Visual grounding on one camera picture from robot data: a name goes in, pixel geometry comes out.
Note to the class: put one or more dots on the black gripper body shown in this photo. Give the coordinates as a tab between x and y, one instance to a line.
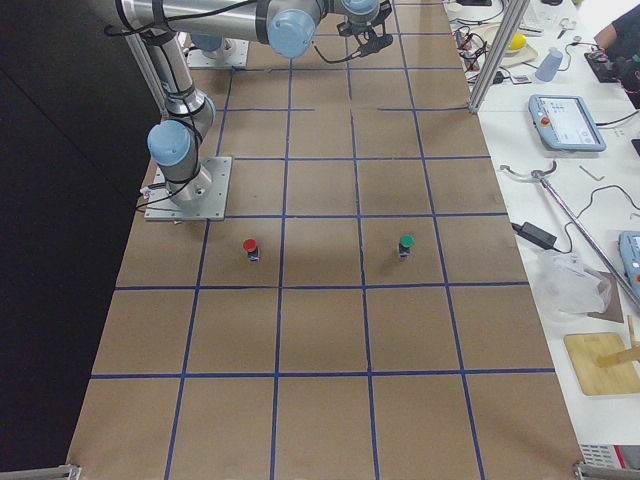
370	44

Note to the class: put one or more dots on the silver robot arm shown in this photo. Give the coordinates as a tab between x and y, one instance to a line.
171	38
212	45

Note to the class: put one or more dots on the green push button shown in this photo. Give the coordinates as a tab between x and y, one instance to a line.
405	245

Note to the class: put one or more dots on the red push button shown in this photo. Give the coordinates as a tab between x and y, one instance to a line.
252	249

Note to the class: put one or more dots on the beige tray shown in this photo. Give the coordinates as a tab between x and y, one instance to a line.
485	35

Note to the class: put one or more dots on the yellow lemon toy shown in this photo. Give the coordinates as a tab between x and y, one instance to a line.
517	43

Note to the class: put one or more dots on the blue plastic cup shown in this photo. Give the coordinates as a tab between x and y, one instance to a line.
549	66

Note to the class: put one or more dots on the blue teach pendant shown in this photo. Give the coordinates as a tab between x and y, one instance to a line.
564	123
628	243

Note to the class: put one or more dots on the metal reacher stick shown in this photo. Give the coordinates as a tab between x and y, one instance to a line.
542	177

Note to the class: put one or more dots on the person in dark shirt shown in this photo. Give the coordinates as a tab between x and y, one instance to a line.
620	43

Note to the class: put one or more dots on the black power adapter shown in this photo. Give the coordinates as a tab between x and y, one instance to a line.
535	235

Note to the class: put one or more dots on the clear plastic bag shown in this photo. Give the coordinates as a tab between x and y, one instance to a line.
565	288

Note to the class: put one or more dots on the wooden board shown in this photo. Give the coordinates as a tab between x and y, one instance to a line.
602	363

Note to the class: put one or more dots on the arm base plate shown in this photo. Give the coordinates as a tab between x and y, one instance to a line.
232	54
203	198

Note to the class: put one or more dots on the aluminium frame post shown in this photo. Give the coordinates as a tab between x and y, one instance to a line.
513	13

